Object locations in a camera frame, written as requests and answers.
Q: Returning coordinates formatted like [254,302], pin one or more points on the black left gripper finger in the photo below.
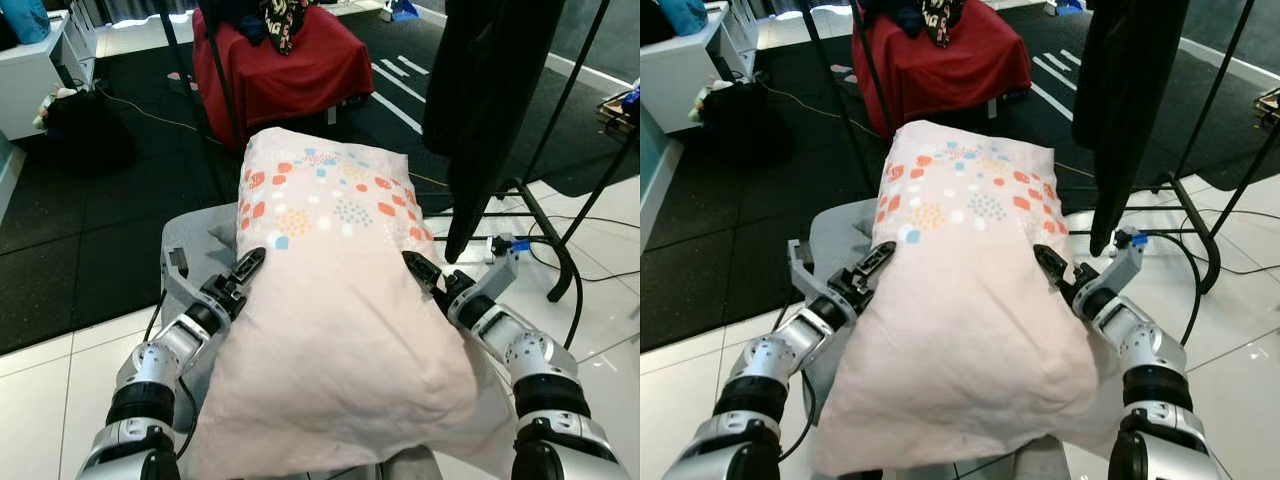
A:
[879,259]
[249,266]

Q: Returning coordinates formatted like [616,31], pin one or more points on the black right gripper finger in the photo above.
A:
[1050,263]
[420,271]

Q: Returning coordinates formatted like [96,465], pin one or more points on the pink pillow with coloured print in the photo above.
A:
[960,320]
[340,320]

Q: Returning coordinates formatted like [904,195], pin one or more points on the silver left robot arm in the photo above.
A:
[765,370]
[150,375]

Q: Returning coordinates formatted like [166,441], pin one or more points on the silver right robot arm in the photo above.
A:
[545,370]
[1150,360]

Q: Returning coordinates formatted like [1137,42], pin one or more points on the red covered chair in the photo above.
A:
[945,75]
[290,85]

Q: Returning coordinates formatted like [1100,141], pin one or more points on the black metal clothes rack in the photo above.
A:
[546,236]
[1196,230]

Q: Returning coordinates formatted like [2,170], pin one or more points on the black floor mat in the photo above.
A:
[730,240]
[90,240]

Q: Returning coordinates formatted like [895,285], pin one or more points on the black stand pole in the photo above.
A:
[200,110]
[840,100]

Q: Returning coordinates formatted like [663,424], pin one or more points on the black hanging garment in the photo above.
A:
[1125,110]
[490,110]

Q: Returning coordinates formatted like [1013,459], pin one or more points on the black bag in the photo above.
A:
[745,125]
[90,135]

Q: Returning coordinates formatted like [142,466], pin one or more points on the black garment with pink print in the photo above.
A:
[940,20]
[284,25]

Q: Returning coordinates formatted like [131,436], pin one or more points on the white cabinet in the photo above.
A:
[30,90]
[685,80]

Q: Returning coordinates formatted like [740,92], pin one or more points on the blue cloth bundle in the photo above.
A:
[683,13]
[22,18]

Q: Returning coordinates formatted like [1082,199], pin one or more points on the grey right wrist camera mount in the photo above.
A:
[503,268]
[1124,262]

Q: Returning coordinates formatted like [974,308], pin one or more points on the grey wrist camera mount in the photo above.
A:
[803,265]
[1124,262]
[503,268]
[180,272]

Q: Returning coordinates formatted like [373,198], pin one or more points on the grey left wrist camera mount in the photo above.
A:
[803,265]
[180,272]

